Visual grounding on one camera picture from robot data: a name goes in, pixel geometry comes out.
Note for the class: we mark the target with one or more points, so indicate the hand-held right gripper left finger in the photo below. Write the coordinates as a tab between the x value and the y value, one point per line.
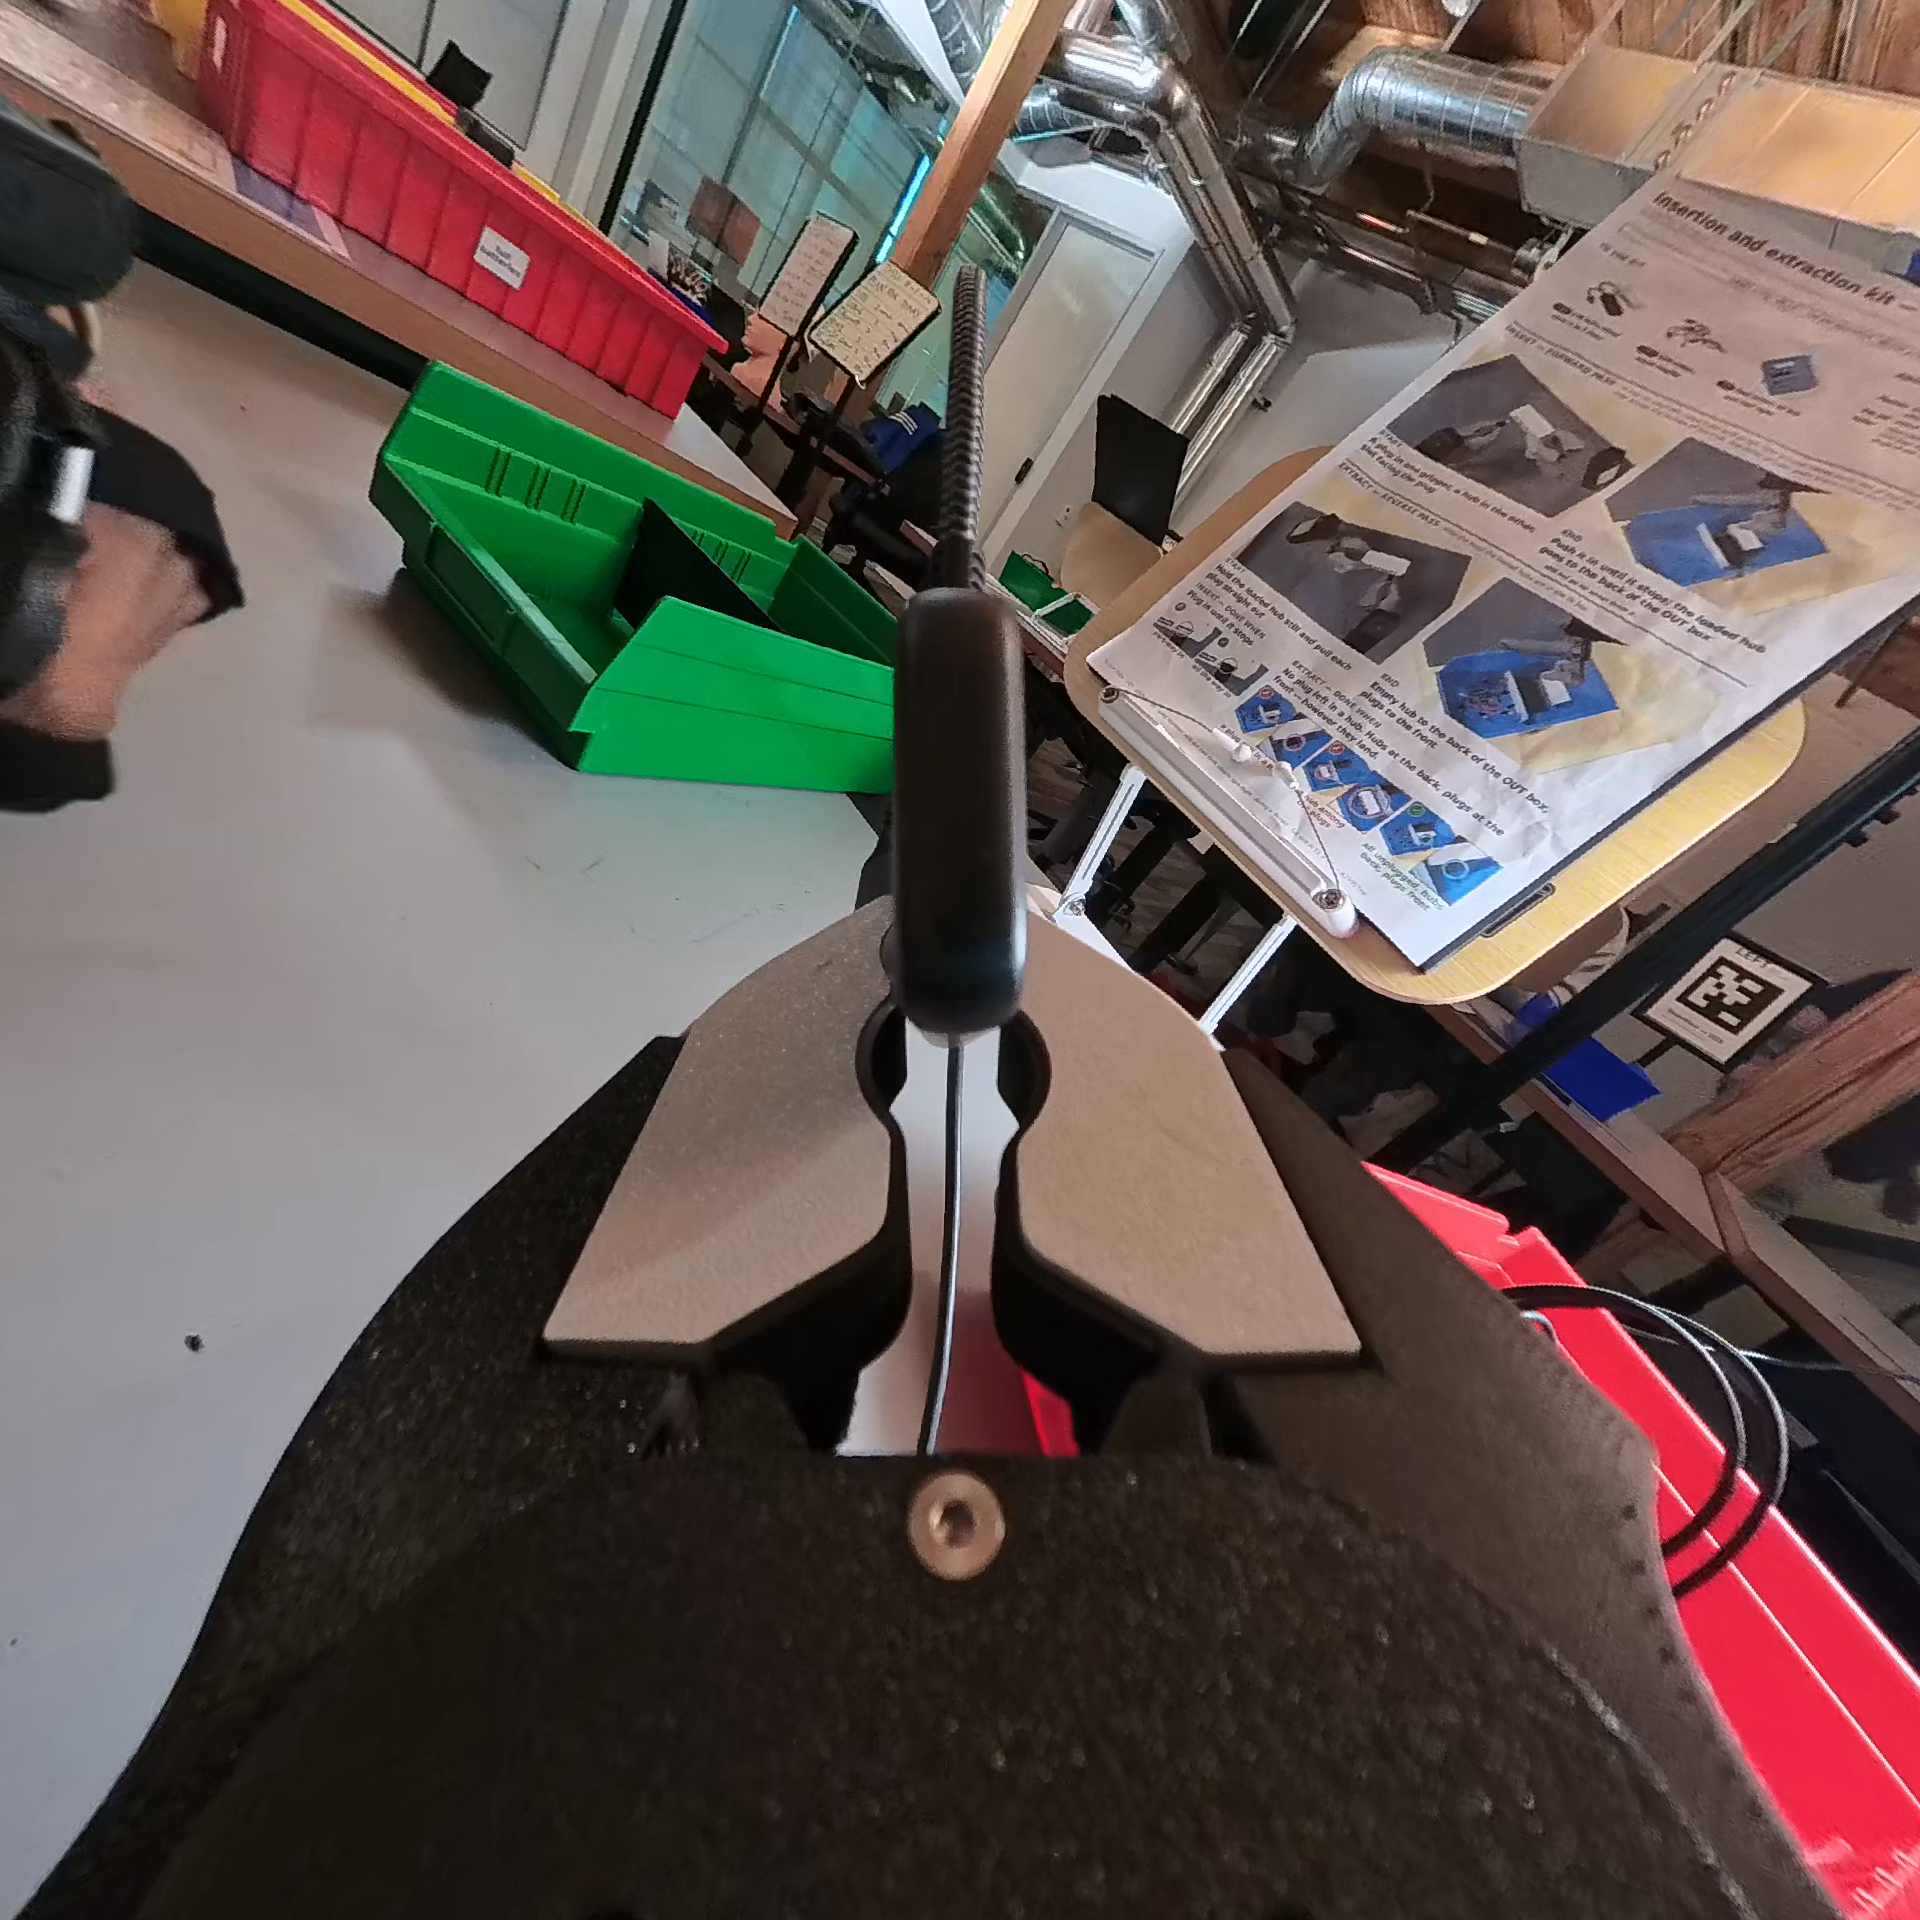
751	1172

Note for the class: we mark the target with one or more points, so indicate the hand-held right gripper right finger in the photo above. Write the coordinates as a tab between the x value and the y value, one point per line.
1171	1200

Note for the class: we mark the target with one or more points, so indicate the green plastic bin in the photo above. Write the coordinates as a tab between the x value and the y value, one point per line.
629	705

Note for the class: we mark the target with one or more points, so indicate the small red plastic bin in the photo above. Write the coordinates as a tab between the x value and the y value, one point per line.
1724	1652

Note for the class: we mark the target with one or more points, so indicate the person's left hand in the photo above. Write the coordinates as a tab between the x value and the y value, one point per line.
128	646

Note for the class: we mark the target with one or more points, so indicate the long red plastic tub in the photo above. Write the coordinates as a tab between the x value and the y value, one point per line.
451	196

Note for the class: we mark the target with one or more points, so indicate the small marker sign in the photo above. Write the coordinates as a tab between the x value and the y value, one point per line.
1733	1001

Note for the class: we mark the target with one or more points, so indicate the black divider of green bin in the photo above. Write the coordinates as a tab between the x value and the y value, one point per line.
675	578

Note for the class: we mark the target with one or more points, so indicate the small green bin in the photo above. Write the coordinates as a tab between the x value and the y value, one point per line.
1043	585

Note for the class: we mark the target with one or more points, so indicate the printed instruction sheet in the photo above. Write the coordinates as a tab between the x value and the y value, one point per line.
1576	599

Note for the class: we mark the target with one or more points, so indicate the notice board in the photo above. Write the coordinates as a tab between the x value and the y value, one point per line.
874	324
796	277

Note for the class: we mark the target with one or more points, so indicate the wooden post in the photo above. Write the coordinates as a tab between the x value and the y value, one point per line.
973	136

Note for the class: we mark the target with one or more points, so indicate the silver ventilation duct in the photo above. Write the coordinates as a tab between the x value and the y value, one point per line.
1171	150

